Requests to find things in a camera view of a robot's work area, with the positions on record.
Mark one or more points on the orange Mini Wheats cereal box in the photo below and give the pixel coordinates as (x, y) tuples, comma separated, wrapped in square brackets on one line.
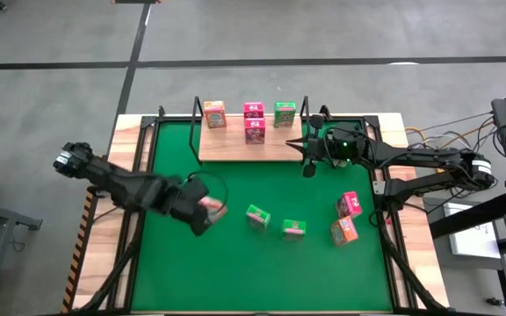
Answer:
[(213, 207), (344, 230), (214, 114)]

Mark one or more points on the wooden shelf board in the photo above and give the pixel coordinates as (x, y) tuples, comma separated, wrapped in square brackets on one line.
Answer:
[(226, 145)]

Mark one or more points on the green Apple Jacks cereal box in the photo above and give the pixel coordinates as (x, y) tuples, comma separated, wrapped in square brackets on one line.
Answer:
[(258, 215), (284, 114), (294, 228)]

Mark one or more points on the green table mat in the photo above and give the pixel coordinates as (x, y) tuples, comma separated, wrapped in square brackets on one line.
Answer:
[(257, 281)]

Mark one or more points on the black metal table frame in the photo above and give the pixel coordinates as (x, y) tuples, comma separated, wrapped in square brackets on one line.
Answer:
[(148, 121)]

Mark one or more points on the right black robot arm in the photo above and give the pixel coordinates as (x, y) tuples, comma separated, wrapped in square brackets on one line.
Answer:
[(411, 155)]

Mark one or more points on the orange black striped strip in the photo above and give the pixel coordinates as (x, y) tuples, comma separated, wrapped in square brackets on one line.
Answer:
[(77, 256)]

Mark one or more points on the black metal shelf bracket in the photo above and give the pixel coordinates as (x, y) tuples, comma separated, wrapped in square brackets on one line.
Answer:
[(193, 127), (305, 114)]

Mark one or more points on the red Froot Loops cereal box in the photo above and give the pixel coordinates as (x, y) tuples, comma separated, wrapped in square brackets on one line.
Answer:
[(255, 131), (253, 109), (349, 205)]

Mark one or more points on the black diagonal metal bar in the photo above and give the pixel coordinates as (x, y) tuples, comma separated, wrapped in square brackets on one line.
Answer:
[(468, 216)]

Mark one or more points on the small black floor object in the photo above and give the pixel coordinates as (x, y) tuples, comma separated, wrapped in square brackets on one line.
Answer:
[(494, 302)]

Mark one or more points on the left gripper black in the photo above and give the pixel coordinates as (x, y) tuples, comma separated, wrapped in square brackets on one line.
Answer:
[(178, 195)]

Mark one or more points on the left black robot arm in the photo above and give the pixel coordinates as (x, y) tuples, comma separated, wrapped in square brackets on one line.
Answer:
[(125, 188)]

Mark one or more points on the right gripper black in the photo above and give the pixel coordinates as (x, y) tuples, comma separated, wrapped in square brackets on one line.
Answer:
[(316, 147)]

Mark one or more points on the white paper sheet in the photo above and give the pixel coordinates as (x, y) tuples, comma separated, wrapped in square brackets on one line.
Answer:
[(472, 243)]

